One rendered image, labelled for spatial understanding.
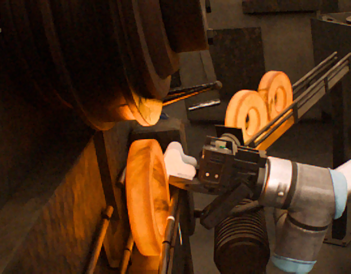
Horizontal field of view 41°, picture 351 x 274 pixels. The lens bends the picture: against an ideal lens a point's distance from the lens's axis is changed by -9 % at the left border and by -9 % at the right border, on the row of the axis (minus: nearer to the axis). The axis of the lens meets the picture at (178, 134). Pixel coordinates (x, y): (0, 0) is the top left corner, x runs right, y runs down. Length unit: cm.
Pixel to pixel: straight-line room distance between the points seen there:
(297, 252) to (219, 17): 263
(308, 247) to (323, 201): 10
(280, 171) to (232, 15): 258
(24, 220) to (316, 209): 56
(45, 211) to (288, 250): 55
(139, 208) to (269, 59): 276
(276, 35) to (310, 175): 252
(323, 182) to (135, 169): 35
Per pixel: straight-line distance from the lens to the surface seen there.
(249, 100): 125
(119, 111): 63
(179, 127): 98
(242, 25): 340
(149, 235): 73
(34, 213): 53
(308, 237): 94
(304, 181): 90
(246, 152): 90
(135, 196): 72
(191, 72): 355
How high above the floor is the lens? 109
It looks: 18 degrees down
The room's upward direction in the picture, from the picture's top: 8 degrees counter-clockwise
